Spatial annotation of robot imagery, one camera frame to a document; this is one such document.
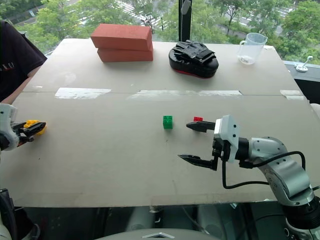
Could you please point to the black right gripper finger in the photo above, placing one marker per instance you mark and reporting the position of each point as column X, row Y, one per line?
column 201, row 126
column 202, row 162

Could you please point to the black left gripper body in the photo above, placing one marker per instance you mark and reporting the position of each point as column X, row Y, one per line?
column 17, row 130

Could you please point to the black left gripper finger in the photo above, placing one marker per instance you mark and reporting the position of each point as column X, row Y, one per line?
column 33, row 126
column 26, row 139

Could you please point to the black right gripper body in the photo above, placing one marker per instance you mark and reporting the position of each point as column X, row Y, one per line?
column 221, row 148

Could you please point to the yellow toy brick cube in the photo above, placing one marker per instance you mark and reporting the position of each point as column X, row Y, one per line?
column 31, row 122

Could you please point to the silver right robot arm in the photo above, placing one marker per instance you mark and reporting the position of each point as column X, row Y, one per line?
column 287, row 172

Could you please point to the person's bare forearm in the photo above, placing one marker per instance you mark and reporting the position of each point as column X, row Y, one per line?
column 17, row 91

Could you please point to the red toy brick cube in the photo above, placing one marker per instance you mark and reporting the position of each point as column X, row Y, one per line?
column 198, row 118

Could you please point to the green toy brick cube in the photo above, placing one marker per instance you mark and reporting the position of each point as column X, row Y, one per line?
column 168, row 123

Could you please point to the black boxing focus pad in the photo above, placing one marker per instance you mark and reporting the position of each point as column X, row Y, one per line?
column 192, row 60

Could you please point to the person in dark shirt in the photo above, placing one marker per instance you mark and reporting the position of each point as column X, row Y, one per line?
column 15, row 60

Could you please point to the dark rounded shape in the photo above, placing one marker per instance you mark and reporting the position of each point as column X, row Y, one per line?
column 17, row 220

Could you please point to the grey robot torso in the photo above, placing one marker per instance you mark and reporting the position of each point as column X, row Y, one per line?
column 160, row 235

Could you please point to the short clear tape strip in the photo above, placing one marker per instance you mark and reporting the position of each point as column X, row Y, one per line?
column 292, row 94

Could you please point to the clear plastic measuring cup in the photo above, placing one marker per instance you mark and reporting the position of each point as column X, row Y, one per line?
column 251, row 48

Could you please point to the red foam brick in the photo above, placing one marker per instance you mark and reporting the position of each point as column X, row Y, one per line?
column 122, row 37
column 125, row 55

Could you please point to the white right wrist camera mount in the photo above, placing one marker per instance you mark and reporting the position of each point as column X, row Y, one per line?
column 228, row 135

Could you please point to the black window frame post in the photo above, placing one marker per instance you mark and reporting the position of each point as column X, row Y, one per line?
column 183, row 25

